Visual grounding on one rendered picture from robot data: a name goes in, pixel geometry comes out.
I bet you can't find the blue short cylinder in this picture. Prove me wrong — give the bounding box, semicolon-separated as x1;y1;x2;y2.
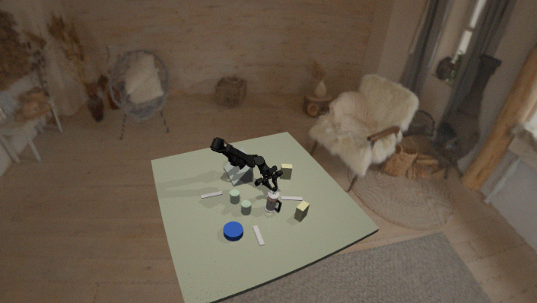
223;222;243;241

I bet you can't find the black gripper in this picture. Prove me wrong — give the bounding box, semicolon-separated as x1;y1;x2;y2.
255;166;283;191

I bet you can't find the glass french press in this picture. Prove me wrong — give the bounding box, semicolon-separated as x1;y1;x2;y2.
264;187;282;212

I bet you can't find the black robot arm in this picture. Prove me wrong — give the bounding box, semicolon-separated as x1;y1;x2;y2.
210;137;277;176

